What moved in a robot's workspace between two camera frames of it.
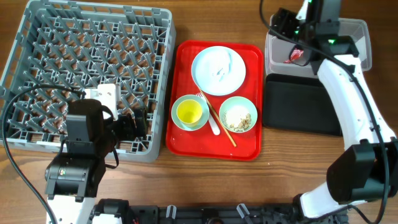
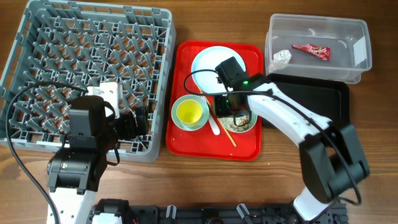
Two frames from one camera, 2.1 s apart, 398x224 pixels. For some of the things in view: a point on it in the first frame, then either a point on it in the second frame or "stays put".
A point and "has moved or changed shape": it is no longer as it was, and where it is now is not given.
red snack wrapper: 295,55 has moved or changed shape
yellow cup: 189,112 stays put
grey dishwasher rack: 60,46 stays put
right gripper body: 289,24 to 224,106
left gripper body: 124,130 stays put
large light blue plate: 218,70 stays put
